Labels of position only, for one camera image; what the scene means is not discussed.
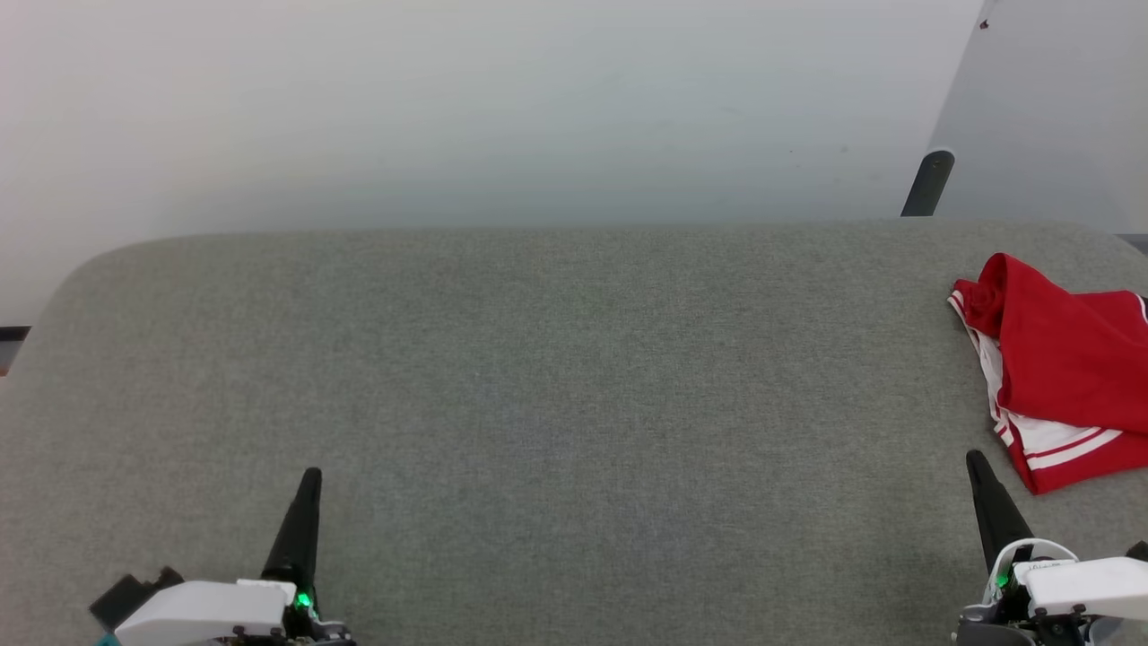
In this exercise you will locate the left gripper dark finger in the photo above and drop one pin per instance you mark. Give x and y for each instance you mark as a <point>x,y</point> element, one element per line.
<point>300,538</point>

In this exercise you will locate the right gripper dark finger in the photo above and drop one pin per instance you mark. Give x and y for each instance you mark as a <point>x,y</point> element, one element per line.
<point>997,516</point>
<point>1140,551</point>

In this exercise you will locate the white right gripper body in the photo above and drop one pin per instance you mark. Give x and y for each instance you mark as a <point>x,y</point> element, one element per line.
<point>1076,597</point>

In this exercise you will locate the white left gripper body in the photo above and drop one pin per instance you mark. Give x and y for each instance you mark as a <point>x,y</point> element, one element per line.
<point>206,615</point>

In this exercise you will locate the red and white basketball jersey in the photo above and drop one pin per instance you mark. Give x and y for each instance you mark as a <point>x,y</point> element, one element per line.
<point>1067,359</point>

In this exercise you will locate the dark grey metal pole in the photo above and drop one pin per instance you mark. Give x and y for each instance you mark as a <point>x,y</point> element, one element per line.
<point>928,184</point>

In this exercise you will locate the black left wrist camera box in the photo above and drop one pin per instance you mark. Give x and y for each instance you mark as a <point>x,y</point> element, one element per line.
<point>130,592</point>

